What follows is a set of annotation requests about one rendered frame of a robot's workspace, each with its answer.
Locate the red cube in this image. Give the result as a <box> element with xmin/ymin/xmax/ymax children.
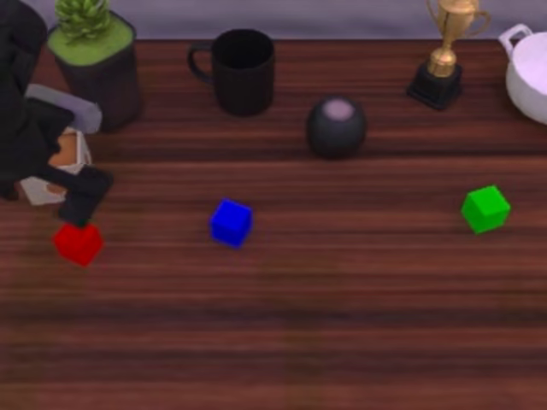
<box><xmin>51</xmin><ymin>221</ymin><xmax>105</xmax><ymax>268</ymax></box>

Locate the blue cube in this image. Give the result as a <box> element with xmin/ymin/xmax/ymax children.
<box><xmin>209</xmin><ymin>197</ymin><xmax>255</xmax><ymax>249</ymax></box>

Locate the green cube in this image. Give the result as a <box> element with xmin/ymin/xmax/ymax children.
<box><xmin>460</xmin><ymin>184</ymin><xmax>512</xmax><ymax>236</ymax></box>

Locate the white box with orange picture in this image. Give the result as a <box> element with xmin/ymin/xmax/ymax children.
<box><xmin>19</xmin><ymin>130</ymin><xmax>93</xmax><ymax>207</ymax></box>

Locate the potted green plant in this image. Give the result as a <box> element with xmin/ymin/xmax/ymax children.
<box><xmin>45</xmin><ymin>0</ymin><xmax>143</xmax><ymax>133</ymax></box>

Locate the black mug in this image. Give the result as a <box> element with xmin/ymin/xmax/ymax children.
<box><xmin>186</xmin><ymin>27</ymin><xmax>276</xmax><ymax>117</ymax></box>

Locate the black round speaker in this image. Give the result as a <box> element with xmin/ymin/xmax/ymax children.
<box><xmin>305</xmin><ymin>95</ymin><xmax>368</xmax><ymax>161</ymax></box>

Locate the gold trophy on black base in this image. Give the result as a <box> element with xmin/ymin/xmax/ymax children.
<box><xmin>405</xmin><ymin>0</ymin><xmax>491</xmax><ymax>112</ymax></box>

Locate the grey camera box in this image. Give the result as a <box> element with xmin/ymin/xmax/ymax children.
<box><xmin>25</xmin><ymin>83</ymin><xmax>103</xmax><ymax>134</ymax></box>

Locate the white pot with handle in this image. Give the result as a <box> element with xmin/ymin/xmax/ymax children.
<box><xmin>497</xmin><ymin>23</ymin><xmax>547</xmax><ymax>125</ymax></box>

